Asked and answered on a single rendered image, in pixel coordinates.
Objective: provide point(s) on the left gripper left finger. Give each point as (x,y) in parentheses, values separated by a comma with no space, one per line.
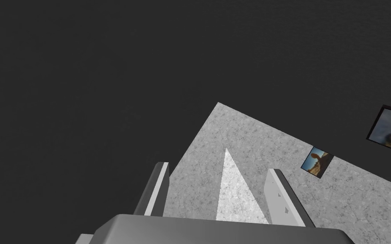
(154,193)

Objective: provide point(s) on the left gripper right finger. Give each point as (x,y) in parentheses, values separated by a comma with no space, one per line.
(283,200)

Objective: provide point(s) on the small framed landscape picture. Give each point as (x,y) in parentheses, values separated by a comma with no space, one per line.
(317,162)

